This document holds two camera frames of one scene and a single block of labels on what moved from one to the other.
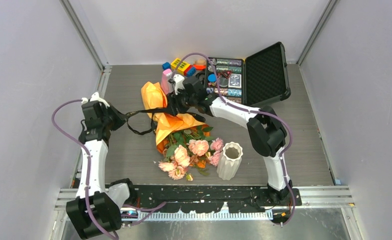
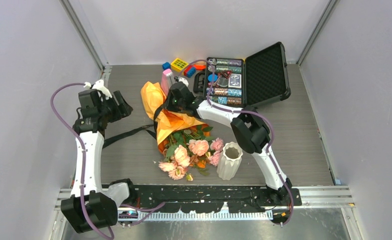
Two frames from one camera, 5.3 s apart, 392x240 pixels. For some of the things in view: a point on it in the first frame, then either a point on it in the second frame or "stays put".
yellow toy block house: x=182 y=66 stays put
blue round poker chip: x=211 y=77 stays put
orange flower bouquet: x=186 y=145 stays put
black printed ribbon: x=171 y=110 to x=146 y=128
